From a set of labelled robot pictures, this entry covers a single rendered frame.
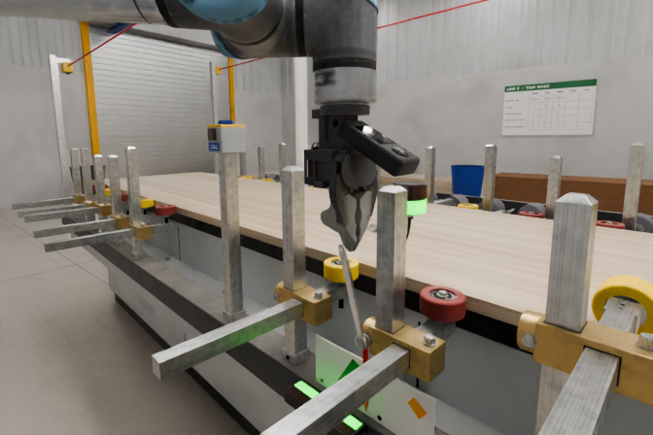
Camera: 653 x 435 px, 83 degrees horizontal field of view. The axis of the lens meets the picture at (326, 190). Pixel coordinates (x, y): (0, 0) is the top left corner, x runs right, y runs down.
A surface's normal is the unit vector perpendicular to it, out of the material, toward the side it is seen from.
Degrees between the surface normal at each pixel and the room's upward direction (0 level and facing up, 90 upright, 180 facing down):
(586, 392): 0
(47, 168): 90
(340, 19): 91
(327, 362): 90
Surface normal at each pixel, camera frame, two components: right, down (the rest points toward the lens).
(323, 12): -0.04, 0.19
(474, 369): -0.71, 0.11
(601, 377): 0.00, -0.99
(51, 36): 0.77, 0.09
